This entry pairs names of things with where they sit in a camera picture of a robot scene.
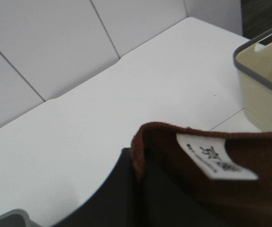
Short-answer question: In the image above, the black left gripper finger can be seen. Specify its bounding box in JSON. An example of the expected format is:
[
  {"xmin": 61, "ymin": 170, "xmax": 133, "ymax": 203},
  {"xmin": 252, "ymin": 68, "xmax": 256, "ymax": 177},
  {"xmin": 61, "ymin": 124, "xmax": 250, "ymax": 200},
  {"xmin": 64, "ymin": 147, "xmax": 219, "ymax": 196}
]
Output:
[{"xmin": 54, "ymin": 148, "xmax": 227, "ymax": 227}]

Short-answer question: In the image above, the brown towel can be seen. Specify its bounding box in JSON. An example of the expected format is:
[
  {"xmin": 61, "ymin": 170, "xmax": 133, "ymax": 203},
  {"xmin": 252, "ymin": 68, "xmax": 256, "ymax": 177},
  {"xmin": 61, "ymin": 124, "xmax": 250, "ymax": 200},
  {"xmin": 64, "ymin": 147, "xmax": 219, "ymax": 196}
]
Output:
[{"xmin": 131, "ymin": 122, "xmax": 272, "ymax": 227}]

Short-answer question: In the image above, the white towel label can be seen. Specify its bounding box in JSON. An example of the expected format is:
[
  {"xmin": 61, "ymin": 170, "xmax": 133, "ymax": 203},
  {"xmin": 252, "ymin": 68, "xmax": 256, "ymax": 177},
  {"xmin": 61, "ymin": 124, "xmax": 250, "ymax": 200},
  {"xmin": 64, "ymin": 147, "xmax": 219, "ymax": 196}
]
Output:
[{"xmin": 176, "ymin": 134, "xmax": 258, "ymax": 181}]

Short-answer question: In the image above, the grey perforated laundry basket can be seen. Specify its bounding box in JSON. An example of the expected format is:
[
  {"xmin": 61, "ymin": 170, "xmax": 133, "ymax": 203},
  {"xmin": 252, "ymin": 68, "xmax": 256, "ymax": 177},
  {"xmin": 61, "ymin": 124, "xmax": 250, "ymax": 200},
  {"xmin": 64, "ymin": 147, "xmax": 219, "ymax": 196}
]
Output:
[{"xmin": 0, "ymin": 209, "xmax": 37, "ymax": 227}]

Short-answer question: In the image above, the beige plastic basket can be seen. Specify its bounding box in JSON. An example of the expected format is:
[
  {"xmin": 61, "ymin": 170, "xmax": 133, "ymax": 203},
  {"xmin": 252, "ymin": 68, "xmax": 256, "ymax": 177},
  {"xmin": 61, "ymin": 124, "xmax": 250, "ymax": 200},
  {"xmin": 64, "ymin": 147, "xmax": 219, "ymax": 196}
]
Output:
[{"xmin": 233, "ymin": 28, "xmax": 272, "ymax": 131}]

